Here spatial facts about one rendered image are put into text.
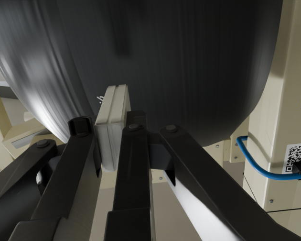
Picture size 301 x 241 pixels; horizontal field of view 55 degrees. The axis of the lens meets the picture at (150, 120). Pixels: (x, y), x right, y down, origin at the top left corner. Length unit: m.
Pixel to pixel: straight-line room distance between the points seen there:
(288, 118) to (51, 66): 0.43
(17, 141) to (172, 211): 2.49
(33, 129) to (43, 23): 0.79
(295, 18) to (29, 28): 0.37
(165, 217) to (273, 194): 2.67
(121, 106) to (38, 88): 0.14
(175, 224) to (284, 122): 2.74
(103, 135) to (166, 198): 3.33
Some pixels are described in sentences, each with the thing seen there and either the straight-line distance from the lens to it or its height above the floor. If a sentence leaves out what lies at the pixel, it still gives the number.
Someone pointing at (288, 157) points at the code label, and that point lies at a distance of 0.62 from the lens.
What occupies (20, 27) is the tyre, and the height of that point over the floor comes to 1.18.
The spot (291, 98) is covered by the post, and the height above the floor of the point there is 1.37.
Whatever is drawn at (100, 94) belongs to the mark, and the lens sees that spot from 0.28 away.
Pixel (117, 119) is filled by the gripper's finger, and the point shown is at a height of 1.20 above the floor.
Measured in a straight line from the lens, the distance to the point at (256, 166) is 0.62.
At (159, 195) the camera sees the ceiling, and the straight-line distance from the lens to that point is 3.52.
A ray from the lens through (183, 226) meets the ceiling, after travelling 3.21.
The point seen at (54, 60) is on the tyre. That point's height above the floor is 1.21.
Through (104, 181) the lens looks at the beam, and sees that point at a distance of 0.94.
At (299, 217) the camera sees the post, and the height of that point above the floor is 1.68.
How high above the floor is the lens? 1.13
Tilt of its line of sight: 31 degrees up
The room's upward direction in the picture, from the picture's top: 174 degrees clockwise
